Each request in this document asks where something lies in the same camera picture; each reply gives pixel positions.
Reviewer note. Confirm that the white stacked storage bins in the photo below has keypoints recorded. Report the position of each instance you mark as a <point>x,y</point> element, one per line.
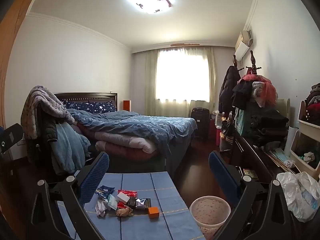
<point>303,127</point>

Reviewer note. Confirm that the white tissue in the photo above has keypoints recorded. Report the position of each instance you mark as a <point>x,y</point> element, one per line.
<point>101,208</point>

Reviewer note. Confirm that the light blue packet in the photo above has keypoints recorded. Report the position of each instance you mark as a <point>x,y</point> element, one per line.
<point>111,202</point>

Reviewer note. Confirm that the pale window curtain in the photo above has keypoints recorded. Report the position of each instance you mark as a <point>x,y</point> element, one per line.
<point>150,80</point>

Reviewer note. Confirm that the white plastic bag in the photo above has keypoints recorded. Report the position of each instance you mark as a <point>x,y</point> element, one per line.
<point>297,195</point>

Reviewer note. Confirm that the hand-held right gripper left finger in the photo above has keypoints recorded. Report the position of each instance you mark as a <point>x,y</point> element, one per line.
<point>92,180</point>

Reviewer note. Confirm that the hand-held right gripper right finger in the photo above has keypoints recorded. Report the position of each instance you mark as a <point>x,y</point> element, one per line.
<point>221,172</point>

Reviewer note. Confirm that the stack of folded dark clothes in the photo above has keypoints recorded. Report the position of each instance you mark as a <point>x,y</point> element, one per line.
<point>270,127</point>

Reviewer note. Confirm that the orange small box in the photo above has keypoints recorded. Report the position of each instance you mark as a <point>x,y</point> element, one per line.
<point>153,212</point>

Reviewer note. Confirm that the dark wooden dresser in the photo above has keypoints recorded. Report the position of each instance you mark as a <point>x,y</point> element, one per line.
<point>250,155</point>

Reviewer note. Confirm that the red wrapper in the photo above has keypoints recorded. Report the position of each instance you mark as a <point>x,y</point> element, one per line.
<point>131,194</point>

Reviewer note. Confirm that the grey bed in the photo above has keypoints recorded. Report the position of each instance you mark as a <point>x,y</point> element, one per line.
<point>140,165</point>

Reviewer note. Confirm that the blue snack packet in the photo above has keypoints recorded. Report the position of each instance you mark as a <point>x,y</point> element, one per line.
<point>105,190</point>

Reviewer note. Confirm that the black jacket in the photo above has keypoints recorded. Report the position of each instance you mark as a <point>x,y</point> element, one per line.
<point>47,130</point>

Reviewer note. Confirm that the pale pink quilt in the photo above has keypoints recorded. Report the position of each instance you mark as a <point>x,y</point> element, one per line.
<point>117,141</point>

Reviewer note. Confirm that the blue fleece robe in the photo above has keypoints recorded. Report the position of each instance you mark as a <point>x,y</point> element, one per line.
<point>67,147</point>

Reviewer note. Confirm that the wooden coat rack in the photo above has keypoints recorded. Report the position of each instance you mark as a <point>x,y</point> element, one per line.
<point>252,58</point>

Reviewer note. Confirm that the blue patterned duvet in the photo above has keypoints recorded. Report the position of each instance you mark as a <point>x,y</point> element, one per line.
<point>140,126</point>

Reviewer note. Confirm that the dark hanging coat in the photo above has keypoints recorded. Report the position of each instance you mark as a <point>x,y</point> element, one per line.
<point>227,90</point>

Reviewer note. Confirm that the green yellow book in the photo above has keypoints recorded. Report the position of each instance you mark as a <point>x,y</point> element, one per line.
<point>250,173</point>

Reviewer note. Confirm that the dark wooden headboard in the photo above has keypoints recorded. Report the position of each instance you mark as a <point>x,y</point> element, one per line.
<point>85,96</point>

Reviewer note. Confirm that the white small box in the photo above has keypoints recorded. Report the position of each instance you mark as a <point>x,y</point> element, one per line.
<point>123,198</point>

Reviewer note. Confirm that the tan crumpled wrapper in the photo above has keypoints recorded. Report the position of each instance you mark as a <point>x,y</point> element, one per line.
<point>123,212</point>

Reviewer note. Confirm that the dark foil packet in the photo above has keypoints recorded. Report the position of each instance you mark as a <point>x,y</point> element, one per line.
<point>142,203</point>

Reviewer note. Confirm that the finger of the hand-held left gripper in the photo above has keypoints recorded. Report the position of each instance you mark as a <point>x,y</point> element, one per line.
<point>11,137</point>

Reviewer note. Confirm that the black suitcase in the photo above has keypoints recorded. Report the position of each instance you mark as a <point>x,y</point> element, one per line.
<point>200,122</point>

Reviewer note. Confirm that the orange wooden cabinet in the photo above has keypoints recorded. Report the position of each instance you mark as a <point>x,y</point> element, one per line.
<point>126,105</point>

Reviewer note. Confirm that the blue checked tablecloth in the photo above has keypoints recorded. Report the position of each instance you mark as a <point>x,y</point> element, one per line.
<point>140,227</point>

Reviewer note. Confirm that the black crumpled garment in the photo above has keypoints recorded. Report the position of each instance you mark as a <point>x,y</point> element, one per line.
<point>242,92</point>

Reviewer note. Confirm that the red quilt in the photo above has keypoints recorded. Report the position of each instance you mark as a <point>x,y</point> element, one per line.
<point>130,155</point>

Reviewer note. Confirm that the grey knitted blanket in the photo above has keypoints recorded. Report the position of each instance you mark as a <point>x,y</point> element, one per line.
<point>42,105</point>

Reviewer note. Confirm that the clear plastic container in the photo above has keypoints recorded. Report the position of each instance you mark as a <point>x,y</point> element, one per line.
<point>218,120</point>

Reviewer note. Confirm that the teal printed bag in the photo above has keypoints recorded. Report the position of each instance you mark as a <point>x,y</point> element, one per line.
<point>239,121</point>

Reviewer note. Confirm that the white paper roll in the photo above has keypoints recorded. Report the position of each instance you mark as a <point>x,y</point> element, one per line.
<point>291,140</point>

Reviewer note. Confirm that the star print pillow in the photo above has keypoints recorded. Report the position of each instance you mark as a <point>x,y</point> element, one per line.
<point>97,107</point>

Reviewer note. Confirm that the red suitcase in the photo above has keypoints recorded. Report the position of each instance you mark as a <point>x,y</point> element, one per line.
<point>213,132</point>

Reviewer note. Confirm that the white air conditioner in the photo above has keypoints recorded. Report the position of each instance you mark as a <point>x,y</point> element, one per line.
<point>242,46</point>

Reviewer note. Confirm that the pink speckled white wastebasket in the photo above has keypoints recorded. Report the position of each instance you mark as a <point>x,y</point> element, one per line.
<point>210,212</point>

